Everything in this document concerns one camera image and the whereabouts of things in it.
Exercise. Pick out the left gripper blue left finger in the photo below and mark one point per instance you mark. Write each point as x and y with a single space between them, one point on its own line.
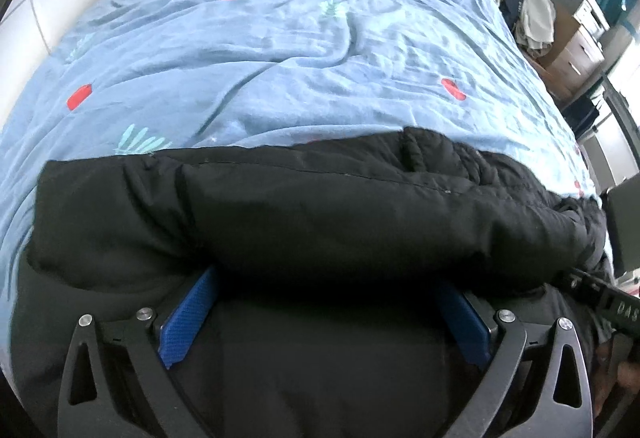
138 354

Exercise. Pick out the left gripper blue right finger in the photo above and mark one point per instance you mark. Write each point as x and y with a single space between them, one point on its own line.
494 341

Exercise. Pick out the black puffer coat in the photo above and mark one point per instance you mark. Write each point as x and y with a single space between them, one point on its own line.
332 266

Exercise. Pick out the beige clothes pile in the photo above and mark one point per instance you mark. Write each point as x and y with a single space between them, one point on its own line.
535 28

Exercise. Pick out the right hand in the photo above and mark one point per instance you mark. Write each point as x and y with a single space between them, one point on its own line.
611 367

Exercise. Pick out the black chair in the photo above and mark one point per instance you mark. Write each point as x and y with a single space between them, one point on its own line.
622 209

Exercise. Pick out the wooden drawer chest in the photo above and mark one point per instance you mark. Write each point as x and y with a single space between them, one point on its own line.
572 59

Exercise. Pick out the white printer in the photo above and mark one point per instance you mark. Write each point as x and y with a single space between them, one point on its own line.
586 12

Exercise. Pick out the blue cartoon bed cover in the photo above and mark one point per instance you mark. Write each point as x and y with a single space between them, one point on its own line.
136 77

